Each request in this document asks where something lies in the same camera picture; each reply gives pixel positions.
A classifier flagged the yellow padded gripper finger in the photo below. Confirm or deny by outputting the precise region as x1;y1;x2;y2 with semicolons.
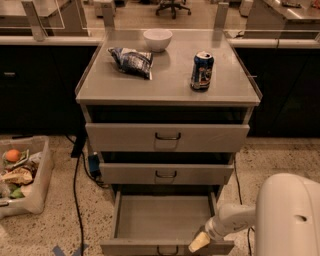
188;231;210;253

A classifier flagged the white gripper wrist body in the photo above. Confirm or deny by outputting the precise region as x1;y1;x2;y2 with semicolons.
205;216;229;241

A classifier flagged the grey bottom drawer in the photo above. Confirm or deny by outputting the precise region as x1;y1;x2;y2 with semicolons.
101;191;234;256

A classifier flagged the grey drawer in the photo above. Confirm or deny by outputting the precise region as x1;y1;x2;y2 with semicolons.
86;123;249;153
101;191;234;256
100;163;233;185

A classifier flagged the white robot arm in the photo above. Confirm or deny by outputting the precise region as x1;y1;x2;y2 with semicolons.
188;173;320;256

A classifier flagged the grey middle drawer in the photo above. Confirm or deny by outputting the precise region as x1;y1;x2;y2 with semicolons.
100;163;233;185

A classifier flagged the grey metal drawer cabinet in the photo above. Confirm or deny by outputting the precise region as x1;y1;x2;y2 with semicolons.
75;27;263;201

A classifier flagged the grey top drawer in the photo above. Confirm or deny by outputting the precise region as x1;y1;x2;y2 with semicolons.
86;123;249;153

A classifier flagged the blue power adapter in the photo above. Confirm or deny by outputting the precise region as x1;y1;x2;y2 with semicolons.
88;153;101;178

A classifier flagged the blue tape cross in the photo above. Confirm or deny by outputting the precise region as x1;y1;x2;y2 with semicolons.
51;243;90;256

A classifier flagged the blue soda can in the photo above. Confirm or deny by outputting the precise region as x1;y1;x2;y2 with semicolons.
190;51;214;91

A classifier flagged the blue chip bag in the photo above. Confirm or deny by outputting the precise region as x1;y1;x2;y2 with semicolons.
107;47;153;80

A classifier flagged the brown snack packet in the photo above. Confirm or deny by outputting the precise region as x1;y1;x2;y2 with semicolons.
2;167;33;185

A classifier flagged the clear plastic storage bin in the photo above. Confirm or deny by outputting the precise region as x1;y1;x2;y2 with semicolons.
0;136;54;219

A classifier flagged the green snack packet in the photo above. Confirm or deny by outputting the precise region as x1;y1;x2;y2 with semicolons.
10;187;24;199

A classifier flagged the white ceramic bowl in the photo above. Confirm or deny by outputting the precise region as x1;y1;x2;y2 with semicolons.
143;28;173;52

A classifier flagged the orange fruit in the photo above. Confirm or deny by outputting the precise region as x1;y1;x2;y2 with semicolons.
5;149;22;163

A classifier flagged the black office chair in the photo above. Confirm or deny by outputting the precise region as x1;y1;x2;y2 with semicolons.
155;0;192;19

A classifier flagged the black floor cable left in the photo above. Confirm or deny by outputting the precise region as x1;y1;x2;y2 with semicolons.
65;134;110;256

